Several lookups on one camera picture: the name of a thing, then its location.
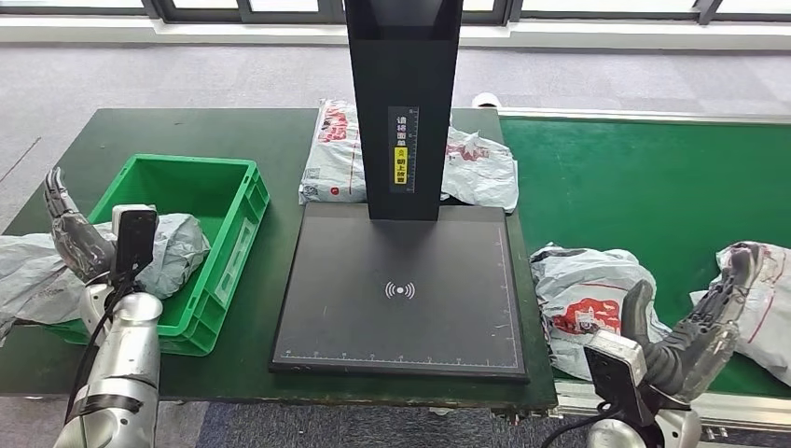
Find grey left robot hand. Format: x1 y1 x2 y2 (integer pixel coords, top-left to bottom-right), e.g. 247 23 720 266
43 166 118 286

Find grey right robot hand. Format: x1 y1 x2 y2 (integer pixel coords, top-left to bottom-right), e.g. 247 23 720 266
620 243 765 406

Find grey parcel bag black stripes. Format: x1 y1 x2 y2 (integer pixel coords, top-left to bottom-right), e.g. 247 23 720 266
690 241 791 388

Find large grey parcel bag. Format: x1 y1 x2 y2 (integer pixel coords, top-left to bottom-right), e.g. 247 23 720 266
0 213 212 343

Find grey parcel bag red print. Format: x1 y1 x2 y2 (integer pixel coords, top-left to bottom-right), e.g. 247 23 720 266
530 243 673 382

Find flat white red-print parcel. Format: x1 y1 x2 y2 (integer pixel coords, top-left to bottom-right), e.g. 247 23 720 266
298 98 369 206

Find black inbound scanner machine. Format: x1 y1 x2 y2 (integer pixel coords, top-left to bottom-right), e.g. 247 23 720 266
269 0 532 385

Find crumpled white red-print parcel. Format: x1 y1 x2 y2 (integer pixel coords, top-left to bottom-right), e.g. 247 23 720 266
439 126 520 214

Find green plastic crate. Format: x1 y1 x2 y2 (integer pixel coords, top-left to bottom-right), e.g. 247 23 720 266
46 154 271 358

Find dark green table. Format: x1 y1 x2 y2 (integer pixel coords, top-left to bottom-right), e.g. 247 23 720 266
0 107 560 413

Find white window sill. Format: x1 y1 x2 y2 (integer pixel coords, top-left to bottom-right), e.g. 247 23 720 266
0 15 791 52

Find black yellow instruction label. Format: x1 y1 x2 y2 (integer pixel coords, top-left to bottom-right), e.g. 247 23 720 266
387 105 420 194

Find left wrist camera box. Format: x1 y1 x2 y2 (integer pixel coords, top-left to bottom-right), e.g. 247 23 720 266
111 203 160 281

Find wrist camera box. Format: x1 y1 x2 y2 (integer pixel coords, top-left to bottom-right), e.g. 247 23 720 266
583 329 650 427
111 203 160 281

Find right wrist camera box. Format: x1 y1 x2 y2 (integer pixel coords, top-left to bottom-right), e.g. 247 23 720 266
583 329 650 427

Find black left wrist camera cable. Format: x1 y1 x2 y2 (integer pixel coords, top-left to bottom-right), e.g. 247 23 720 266
64 272 134 427

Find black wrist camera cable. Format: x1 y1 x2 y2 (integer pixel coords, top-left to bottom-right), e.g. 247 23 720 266
64 272 134 427
540 401 619 448

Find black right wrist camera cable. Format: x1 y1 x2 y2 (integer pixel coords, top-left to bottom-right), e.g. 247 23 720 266
540 401 619 448

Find aluminium conveyor frame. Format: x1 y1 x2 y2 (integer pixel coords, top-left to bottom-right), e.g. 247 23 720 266
493 105 791 448

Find dark window frame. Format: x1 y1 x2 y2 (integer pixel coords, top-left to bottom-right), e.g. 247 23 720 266
0 0 791 26

